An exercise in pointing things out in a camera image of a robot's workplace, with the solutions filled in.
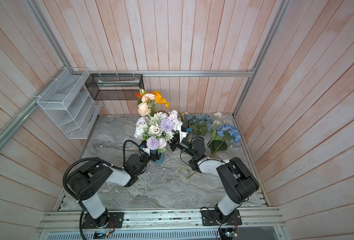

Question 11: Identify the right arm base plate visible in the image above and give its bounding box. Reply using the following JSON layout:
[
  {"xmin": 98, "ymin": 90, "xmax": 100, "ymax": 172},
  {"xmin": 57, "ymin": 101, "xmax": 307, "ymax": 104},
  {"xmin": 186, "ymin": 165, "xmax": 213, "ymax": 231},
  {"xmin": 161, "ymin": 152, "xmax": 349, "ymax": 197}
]
[{"xmin": 200, "ymin": 207, "xmax": 242, "ymax": 227}]

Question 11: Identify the teal ceramic vase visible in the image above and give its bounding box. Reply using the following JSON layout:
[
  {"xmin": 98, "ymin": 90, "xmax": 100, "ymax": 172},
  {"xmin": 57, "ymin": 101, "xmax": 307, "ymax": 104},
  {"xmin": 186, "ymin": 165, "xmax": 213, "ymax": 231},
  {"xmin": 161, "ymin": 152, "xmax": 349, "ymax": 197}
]
[{"xmin": 151, "ymin": 150, "xmax": 166, "ymax": 164}]

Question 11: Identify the blue hydrangea stem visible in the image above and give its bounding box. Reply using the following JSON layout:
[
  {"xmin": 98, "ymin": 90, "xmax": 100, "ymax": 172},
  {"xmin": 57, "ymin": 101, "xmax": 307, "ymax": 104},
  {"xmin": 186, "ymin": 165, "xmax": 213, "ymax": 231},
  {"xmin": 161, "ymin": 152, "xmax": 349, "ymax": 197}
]
[{"xmin": 207, "ymin": 125, "xmax": 241, "ymax": 157}]

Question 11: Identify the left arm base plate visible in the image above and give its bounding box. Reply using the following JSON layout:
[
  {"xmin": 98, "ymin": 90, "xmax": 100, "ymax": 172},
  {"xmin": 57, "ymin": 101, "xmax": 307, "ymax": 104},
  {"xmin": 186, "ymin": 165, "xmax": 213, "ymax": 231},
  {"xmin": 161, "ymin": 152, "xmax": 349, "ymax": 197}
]
[{"xmin": 81, "ymin": 211, "xmax": 125, "ymax": 229}]

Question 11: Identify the dusty blue rose bunch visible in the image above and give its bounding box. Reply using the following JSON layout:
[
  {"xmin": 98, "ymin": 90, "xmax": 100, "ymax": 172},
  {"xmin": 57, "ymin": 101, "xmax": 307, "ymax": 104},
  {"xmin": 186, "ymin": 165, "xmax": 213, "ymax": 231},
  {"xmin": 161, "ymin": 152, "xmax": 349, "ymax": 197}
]
[{"xmin": 181, "ymin": 113, "xmax": 213, "ymax": 136}]

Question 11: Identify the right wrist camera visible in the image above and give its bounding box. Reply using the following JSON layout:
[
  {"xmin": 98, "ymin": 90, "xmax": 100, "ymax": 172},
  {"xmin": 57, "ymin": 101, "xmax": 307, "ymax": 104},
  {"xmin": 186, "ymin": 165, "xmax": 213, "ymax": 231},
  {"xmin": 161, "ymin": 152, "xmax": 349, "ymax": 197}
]
[{"xmin": 177, "ymin": 123, "xmax": 190, "ymax": 142}]

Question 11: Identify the black mesh wall basket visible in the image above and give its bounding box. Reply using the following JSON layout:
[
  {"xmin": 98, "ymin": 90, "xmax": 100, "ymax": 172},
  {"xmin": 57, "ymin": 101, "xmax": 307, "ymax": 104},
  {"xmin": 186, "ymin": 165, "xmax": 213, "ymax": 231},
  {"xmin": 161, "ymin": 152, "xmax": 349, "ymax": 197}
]
[{"xmin": 85, "ymin": 73, "xmax": 145, "ymax": 101}]

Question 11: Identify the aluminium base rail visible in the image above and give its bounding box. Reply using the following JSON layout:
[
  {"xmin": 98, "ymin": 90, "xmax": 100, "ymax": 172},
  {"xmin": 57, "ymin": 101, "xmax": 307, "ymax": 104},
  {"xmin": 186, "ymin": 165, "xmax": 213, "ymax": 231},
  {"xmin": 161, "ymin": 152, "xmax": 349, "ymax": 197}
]
[{"xmin": 37, "ymin": 207, "xmax": 291, "ymax": 240}]

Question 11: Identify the clear glass vase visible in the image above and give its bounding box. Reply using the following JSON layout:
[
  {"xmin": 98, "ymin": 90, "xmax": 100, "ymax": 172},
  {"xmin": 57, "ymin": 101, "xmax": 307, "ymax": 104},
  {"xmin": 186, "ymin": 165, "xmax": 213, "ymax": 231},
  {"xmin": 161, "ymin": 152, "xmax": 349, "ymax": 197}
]
[{"xmin": 105, "ymin": 116, "xmax": 126, "ymax": 143}]

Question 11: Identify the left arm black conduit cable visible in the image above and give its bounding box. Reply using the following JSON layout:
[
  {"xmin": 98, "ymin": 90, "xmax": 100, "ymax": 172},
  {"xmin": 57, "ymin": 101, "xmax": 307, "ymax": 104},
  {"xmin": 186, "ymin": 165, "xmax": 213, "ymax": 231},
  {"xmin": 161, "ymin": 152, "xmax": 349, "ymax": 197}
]
[{"xmin": 62, "ymin": 139, "xmax": 143, "ymax": 202}]

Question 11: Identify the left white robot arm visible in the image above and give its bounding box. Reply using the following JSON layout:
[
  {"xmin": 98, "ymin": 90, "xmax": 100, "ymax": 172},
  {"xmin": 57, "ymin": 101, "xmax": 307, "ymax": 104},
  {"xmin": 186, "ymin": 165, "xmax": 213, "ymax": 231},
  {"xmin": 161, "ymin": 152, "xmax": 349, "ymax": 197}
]
[{"xmin": 63, "ymin": 149, "xmax": 161, "ymax": 223}]

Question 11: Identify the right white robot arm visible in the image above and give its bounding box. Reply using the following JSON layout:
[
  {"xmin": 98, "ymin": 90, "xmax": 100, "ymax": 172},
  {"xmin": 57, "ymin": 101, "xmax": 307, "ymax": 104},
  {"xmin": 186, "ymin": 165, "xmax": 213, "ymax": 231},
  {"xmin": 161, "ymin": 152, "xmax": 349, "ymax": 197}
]
[{"xmin": 170, "ymin": 135, "xmax": 259, "ymax": 223}]

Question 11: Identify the peach rose spray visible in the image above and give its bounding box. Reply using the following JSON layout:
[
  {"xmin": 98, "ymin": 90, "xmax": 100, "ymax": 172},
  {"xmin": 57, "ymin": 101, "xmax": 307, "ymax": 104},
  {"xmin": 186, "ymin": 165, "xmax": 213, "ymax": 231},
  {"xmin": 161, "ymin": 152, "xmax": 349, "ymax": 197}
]
[{"xmin": 137, "ymin": 89, "xmax": 156, "ymax": 117}]

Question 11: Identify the yellow poppy spray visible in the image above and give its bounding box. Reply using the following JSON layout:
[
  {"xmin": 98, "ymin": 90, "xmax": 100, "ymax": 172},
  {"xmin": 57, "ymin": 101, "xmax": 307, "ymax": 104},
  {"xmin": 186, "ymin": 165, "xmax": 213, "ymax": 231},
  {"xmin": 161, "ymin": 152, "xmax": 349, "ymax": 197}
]
[{"xmin": 153, "ymin": 91, "xmax": 171, "ymax": 109}]

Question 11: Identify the lilac pompom flower spray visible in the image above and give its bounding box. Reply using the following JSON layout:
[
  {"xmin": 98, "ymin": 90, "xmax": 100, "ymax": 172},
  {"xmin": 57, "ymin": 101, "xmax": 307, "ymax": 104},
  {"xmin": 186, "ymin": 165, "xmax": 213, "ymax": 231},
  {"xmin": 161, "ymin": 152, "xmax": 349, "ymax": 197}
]
[{"xmin": 134, "ymin": 113, "xmax": 170, "ymax": 153}]

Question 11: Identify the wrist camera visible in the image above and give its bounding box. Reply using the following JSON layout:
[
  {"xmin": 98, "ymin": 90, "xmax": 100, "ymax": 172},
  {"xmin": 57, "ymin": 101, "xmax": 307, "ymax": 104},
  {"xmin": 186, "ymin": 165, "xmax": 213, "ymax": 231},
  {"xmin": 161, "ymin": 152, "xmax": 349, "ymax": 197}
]
[
  {"xmin": 140, "ymin": 144, "xmax": 151, "ymax": 156},
  {"xmin": 177, "ymin": 123, "xmax": 190, "ymax": 142}
]

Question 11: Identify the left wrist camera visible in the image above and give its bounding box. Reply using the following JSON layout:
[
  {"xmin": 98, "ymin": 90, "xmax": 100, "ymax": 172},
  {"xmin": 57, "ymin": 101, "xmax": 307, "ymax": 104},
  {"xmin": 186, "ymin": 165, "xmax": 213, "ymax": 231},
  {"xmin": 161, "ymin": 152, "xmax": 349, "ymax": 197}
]
[{"xmin": 140, "ymin": 144, "xmax": 151, "ymax": 156}]

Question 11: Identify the white wire shelf rack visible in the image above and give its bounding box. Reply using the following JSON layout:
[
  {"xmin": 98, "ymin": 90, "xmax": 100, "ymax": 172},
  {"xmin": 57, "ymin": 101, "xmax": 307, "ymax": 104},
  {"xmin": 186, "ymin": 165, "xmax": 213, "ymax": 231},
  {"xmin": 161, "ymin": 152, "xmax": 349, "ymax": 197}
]
[{"xmin": 37, "ymin": 68, "xmax": 103, "ymax": 140}]

